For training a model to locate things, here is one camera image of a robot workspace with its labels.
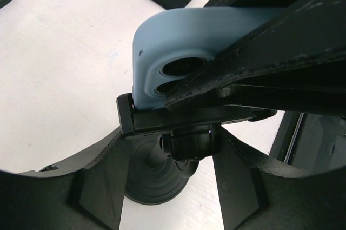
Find blue case smartphone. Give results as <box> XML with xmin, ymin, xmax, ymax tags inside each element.
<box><xmin>132</xmin><ymin>7</ymin><xmax>283</xmax><ymax>110</ymax></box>

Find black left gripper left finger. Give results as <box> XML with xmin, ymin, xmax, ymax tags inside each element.
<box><xmin>1</xmin><ymin>129</ymin><xmax>130</xmax><ymax>229</ymax></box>

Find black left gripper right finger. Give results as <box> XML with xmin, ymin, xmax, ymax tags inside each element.
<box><xmin>213</xmin><ymin>126</ymin><xmax>345</xmax><ymax>229</ymax></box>

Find black round base phone stand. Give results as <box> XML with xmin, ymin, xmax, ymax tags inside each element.
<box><xmin>117</xmin><ymin>93</ymin><xmax>277</xmax><ymax>205</ymax></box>

